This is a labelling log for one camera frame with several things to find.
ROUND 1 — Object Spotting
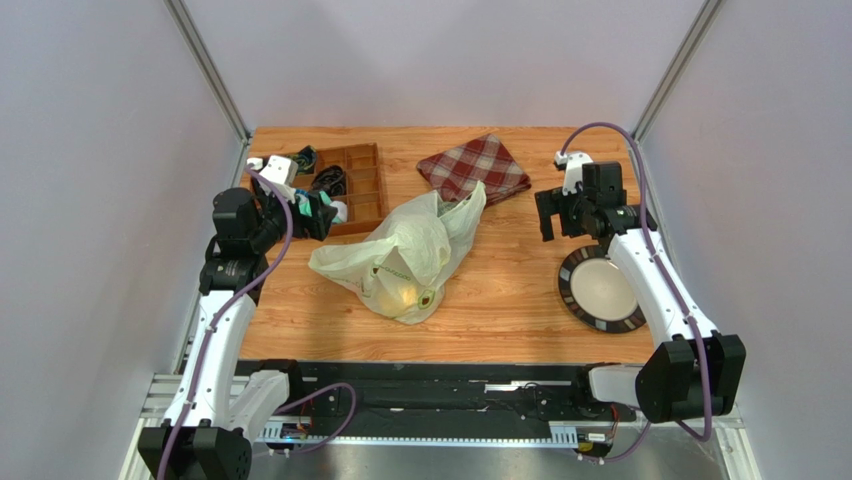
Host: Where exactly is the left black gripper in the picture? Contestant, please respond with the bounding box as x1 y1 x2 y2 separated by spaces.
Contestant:
249 176 336 254

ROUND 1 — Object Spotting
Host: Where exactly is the dark rimmed ceramic plate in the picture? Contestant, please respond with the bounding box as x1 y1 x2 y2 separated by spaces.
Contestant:
558 245 647 334

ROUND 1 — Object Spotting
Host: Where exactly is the translucent avocado print plastic bag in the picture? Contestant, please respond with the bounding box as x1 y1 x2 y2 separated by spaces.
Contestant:
309 183 486 325

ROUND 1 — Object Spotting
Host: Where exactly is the small yellow fake fruit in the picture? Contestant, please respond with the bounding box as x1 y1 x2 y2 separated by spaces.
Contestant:
380 284 431 317

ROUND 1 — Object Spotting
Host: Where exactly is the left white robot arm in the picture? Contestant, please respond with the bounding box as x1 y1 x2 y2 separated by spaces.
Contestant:
137 186 338 479

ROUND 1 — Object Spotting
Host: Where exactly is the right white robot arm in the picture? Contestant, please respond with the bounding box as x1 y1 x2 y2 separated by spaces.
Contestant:
535 152 746 423

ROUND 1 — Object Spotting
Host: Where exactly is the teal white sock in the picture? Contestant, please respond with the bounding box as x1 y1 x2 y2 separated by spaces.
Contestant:
296 189 349 225

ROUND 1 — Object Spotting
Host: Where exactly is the black rolled sock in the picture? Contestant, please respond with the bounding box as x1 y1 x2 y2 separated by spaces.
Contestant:
311 165 347 197

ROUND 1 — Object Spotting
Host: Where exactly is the dark patterned rolled sock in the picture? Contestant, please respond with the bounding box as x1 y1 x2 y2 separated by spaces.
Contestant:
286 145 319 175

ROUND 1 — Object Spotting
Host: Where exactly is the wooden compartment tray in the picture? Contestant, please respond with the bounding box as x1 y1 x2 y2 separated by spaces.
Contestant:
260 143 387 236

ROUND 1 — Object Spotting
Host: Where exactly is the red plaid folded cloth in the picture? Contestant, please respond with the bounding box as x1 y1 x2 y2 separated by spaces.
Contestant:
416 133 531 206

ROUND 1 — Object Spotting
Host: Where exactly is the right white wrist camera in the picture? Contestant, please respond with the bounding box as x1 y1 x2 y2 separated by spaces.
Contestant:
554 151 594 196

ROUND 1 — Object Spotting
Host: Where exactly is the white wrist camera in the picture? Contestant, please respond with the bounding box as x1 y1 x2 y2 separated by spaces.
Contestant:
246 155 298 187
554 151 594 196

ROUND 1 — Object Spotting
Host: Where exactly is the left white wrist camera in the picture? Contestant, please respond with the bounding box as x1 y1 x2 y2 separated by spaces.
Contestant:
246 155 298 187

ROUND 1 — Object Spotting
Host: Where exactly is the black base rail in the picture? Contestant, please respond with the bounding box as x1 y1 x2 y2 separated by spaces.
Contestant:
236 360 637 440

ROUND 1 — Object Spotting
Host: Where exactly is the left aluminium frame post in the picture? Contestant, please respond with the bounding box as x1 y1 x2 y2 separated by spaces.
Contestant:
164 0 252 146

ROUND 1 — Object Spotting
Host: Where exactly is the aluminium frame post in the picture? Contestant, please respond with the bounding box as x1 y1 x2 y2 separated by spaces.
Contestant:
164 0 252 146
633 0 725 143

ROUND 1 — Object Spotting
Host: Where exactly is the right aluminium frame post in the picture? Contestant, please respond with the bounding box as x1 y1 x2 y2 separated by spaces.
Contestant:
633 0 725 143

